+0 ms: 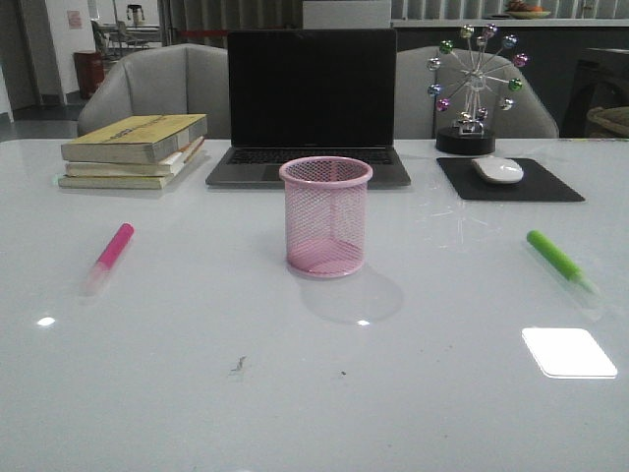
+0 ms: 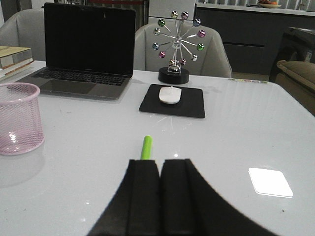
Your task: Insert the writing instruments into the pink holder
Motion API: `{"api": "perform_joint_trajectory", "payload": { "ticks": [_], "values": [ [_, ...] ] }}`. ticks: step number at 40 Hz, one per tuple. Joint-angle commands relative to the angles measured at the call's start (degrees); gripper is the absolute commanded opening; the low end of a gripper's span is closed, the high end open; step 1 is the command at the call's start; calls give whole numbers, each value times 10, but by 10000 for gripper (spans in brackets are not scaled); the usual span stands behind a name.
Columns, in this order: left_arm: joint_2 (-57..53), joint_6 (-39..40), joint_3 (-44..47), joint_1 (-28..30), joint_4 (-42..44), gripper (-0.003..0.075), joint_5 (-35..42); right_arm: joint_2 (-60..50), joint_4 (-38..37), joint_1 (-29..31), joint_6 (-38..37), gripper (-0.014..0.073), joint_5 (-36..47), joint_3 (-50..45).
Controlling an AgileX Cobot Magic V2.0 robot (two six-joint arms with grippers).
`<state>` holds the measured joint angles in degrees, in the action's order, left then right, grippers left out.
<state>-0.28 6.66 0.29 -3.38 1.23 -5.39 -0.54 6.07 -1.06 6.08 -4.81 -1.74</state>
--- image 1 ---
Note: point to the grey armchair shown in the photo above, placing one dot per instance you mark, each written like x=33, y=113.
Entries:
x=428, y=96
x=178, y=79

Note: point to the grey open laptop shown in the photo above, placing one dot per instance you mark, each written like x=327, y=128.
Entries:
x=309, y=92

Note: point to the white computer mouse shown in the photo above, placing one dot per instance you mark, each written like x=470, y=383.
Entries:
x=498, y=170

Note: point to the red trash bin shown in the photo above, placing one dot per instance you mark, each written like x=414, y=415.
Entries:
x=90, y=72

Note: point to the pink highlighter pen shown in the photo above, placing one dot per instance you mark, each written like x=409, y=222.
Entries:
x=99, y=272

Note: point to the left grey armchair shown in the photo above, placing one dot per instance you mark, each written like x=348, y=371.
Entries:
x=178, y=79

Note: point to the right grey armchair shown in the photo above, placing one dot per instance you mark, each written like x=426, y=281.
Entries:
x=428, y=96

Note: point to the fruit bowl on counter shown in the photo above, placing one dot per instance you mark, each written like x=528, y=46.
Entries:
x=521, y=10

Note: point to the black mouse pad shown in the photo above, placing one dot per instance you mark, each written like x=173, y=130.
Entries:
x=537, y=185

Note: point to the middle white book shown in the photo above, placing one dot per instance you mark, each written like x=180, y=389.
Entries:
x=170, y=165

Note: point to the pink mesh pen holder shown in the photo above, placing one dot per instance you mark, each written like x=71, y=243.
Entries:
x=325, y=213

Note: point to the green highlighter pen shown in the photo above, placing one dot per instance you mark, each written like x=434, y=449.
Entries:
x=561, y=262

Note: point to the ferris wheel desk toy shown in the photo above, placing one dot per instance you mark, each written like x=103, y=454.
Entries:
x=474, y=78

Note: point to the top yellow book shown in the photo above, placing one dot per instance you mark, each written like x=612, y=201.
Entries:
x=137, y=139

